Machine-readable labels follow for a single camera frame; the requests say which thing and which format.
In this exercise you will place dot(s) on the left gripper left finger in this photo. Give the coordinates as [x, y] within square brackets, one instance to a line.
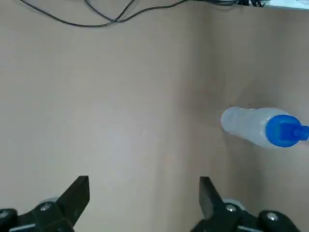
[60, 210]

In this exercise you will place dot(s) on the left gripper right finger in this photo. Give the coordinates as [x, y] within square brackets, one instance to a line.
[217, 212]

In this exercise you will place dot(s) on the clear drink bottle blue cap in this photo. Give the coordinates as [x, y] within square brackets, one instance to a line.
[246, 125]

